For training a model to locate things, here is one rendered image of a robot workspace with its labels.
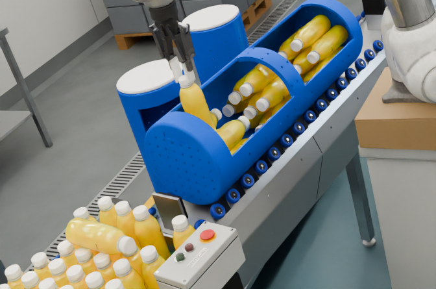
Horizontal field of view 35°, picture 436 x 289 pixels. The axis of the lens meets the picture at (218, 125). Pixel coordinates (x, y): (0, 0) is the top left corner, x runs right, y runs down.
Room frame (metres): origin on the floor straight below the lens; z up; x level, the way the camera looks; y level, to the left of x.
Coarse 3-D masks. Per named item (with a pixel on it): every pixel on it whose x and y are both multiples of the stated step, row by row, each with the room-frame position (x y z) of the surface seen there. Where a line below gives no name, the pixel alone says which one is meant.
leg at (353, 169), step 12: (348, 168) 2.44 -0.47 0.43; (360, 168) 2.44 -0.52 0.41; (348, 180) 2.44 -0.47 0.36; (360, 180) 2.43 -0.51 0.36; (360, 192) 2.41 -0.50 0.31; (360, 204) 2.42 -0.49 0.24; (360, 216) 2.43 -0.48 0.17; (360, 228) 2.44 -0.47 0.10; (372, 228) 2.44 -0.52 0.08; (372, 240) 2.44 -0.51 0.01
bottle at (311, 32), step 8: (320, 16) 2.28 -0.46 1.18; (312, 24) 2.24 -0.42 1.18; (320, 24) 2.24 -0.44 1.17; (328, 24) 2.27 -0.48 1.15; (304, 32) 2.19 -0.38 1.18; (312, 32) 2.20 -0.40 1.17; (320, 32) 2.22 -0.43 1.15; (304, 40) 2.17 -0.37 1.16; (312, 40) 2.19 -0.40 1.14; (304, 48) 2.18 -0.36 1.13
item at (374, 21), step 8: (368, 0) 2.59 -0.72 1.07; (376, 0) 2.57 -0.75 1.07; (384, 0) 2.56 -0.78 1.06; (368, 8) 2.60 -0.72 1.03; (376, 8) 2.57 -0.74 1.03; (384, 8) 2.56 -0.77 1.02; (368, 16) 2.62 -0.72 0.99; (376, 16) 2.59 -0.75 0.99; (368, 24) 2.62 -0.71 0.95; (376, 24) 2.60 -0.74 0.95
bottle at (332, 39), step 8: (328, 32) 2.24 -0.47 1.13; (336, 32) 2.23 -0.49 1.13; (344, 32) 2.24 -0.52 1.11; (320, 40) 2.19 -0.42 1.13; (328, 40) 2.19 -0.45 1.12; (336, 40) 2.20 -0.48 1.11; (344, 40) 2.24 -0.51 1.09; (312, 48) 2.18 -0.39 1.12; (320, 48) 2.16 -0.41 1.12; (328, 48) 2.17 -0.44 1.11; (336, 48) 2.20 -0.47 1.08; (320, 56) 2.15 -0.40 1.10; (328, 56) 2.17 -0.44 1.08
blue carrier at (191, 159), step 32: (320, 0) 2.30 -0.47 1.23; (288, 32) 2.39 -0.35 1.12; (352, 32) 2.19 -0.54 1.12; (256, 64) 2.23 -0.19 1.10; (288, 64) 1.96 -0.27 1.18; (224, 96) 2.09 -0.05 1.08; (160, 128) 1.74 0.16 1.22; (192, 128) 1.68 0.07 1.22; (288, 128) 1.91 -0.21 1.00; (160, 160) 1.77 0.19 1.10; (192, 160) 1.68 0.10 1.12; (224, 160) 1.64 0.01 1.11; (256, 160) 1.79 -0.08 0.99; (192, 192) 1.71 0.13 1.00; (224, 192) 1.66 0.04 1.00
